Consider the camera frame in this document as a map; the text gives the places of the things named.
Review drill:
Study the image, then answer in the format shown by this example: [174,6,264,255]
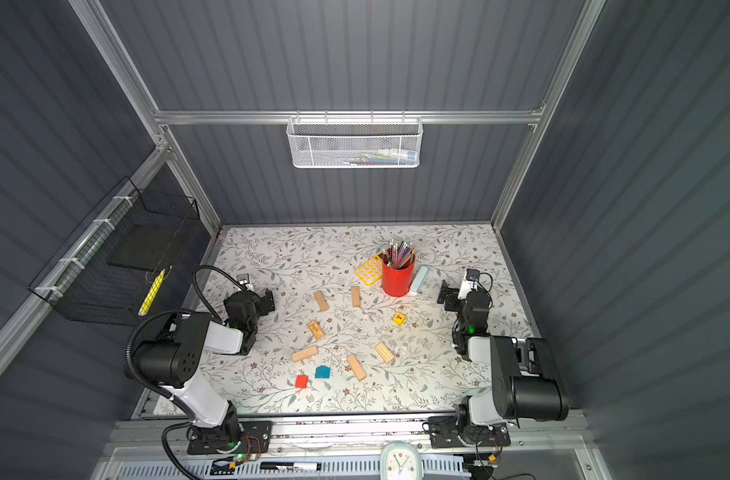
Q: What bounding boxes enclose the plain wood block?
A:
[351,286,361,308]
[346,354,367,381]
[314,291,329,312]

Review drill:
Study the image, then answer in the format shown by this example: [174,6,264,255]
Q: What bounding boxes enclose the grooved light wood block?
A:
[374,342,396,364]

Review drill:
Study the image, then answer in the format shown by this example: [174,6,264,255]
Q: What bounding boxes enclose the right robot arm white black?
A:
[437,282,570,432]

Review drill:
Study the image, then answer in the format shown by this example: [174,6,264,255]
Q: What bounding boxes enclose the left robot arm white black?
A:
[125,289,275,442]

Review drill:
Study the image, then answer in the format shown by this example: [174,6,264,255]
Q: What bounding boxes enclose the printed dragon wood block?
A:
[307,321,324,340]

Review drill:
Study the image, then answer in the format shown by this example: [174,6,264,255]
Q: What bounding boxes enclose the teal block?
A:
[315,365,331,379]

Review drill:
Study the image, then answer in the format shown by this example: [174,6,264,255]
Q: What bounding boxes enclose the light blue eraser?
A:
[409,265,429,295]

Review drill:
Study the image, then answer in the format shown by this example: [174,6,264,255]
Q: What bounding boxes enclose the red pencil cup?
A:
[381,254,415,297]

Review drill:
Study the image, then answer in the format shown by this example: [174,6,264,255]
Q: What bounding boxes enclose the bundle of pens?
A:
[382,240,415,270]

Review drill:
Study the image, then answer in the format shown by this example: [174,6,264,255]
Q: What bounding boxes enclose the yellow marker pen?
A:
[137,269,166,317]

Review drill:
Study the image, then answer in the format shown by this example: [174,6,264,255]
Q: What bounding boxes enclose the red cube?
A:
[295,375,309,389]

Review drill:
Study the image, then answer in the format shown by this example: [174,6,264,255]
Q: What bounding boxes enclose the yellow calculator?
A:
[355,254,383,286]

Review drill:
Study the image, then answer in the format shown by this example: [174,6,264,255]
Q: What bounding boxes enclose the black foam pad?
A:
[107,225,186,272]

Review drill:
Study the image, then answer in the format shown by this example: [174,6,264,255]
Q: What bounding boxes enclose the white alarm clock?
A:
[379,442,424,480]

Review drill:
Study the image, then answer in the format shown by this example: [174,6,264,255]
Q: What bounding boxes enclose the black marker pen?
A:
[259,461,322,472]

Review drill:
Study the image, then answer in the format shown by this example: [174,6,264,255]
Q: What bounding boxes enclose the markers in white basket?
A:
[337,148,419,167]

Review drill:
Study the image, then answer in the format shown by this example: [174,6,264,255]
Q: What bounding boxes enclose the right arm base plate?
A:
[422,415,511,449]

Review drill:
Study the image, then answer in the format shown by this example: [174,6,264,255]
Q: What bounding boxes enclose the black corrugated cable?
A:
[123,264,250,480]

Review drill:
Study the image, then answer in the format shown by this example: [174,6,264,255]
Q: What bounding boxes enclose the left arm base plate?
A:
[187,421,273,455]

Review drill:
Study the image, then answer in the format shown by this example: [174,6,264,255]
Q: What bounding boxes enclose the black wire mesh basket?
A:
[29,181,200,325]

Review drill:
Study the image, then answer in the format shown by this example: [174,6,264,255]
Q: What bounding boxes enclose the aluminium rail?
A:
[104,410,595,456]

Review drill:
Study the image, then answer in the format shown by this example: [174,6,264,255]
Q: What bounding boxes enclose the white wire mesh basket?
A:
[286,117,424,169]

